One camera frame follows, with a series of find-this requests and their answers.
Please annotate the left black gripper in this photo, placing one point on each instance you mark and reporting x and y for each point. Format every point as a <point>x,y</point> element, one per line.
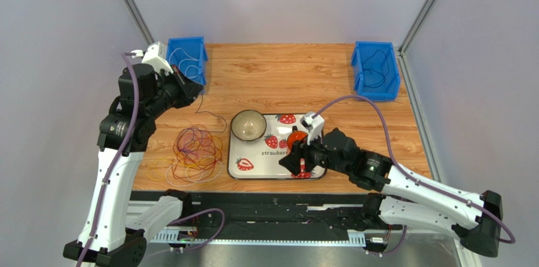
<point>188,90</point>

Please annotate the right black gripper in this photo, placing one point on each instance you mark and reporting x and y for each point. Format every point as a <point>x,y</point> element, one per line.
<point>304,155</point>

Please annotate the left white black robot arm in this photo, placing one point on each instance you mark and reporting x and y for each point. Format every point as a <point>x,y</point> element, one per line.
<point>108,238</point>

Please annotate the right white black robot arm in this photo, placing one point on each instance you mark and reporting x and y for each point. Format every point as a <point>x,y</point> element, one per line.
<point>399,196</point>

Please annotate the orange translucent mug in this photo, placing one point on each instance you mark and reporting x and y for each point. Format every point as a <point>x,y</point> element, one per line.
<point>295,135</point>

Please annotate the white strawberry tray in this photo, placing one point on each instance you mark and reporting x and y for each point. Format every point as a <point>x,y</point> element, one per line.
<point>258,159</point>

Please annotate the left blue plastic bin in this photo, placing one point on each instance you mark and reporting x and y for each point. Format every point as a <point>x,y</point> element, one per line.
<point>190,56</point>

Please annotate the blue plastic bin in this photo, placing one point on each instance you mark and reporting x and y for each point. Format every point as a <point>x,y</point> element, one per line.
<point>375,71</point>
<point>190,56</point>

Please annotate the grey ceramic bowl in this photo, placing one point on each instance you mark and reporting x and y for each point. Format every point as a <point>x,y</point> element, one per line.
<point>248,125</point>

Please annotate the right blue plastic bin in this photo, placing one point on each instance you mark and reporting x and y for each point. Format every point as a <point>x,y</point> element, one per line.
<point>375,71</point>

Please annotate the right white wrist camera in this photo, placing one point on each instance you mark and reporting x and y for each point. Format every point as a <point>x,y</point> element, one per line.
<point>314,124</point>

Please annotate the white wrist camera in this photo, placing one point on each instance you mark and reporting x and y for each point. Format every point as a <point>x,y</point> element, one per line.
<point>314,124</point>
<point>155,55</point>

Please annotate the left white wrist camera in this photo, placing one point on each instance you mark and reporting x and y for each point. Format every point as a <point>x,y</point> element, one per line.
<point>155,55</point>

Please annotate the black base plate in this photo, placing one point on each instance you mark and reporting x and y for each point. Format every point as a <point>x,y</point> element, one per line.
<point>205,201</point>

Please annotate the right aluminium frame post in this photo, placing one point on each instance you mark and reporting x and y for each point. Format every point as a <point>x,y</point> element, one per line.
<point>441,60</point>

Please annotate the aluminium frame post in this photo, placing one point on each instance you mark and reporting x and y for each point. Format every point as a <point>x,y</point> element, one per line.
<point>441,60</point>
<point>139,21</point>

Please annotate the left aluminium frame post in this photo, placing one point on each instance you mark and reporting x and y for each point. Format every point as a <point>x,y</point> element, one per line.
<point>139,21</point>

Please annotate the aluminium front rail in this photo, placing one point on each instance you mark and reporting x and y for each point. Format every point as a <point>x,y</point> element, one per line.
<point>273,224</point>

